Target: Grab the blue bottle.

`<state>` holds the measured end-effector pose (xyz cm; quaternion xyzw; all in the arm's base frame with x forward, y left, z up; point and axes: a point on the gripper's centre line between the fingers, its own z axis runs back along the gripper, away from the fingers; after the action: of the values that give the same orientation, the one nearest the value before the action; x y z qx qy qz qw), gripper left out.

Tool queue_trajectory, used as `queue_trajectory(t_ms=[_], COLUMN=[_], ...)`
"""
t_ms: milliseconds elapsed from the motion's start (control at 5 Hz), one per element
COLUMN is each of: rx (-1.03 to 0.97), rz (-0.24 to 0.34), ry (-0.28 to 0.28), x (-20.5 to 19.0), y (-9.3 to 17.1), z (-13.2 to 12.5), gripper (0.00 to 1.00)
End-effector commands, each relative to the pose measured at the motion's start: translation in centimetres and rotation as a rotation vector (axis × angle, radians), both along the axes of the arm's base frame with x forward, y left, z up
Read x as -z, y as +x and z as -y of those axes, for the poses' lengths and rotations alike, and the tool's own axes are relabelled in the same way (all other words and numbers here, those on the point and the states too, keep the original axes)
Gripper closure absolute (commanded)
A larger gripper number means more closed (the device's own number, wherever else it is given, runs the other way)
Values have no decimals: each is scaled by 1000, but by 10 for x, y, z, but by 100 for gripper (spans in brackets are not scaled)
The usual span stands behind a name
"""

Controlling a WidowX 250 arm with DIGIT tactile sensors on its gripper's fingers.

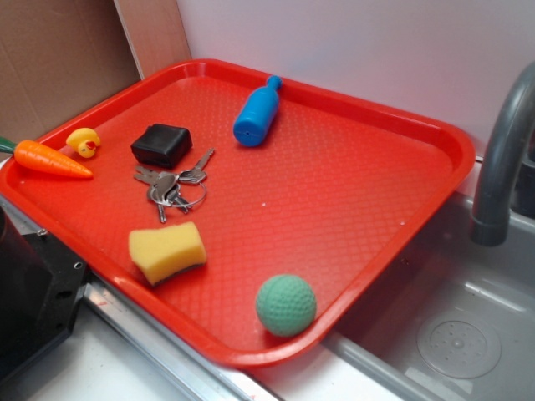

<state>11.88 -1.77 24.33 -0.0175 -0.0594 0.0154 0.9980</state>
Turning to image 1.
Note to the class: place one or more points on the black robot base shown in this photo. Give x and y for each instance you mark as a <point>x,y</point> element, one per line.
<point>42,283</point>

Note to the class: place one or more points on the blue plastic bottle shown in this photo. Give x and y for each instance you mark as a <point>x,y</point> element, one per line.
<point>254,121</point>

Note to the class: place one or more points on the red plastic tray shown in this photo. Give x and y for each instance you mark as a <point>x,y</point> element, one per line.
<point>332,195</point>

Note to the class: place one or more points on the bunch of metal keys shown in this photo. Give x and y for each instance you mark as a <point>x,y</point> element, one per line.
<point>165,189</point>

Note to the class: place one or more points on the green dimpled ball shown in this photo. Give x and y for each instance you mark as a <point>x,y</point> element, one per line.
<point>286,305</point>

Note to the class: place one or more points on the black rubber block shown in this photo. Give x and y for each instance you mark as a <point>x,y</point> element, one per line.
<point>162,145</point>

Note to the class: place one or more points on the yellow sponge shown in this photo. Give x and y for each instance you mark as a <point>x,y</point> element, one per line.
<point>161,253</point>

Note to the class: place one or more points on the yellow rubber duck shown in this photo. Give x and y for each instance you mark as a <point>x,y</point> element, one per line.
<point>85,141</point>

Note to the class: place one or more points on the grey plastic sink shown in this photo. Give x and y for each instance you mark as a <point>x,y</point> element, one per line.
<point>448,319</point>

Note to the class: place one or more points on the grey faucet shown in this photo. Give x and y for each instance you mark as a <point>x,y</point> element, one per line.
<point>506,179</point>

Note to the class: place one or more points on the orange toy carrot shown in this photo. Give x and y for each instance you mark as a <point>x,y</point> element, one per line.
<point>36,156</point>

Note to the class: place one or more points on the brown cardboard panel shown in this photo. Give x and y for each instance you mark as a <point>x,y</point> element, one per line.
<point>58,59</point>

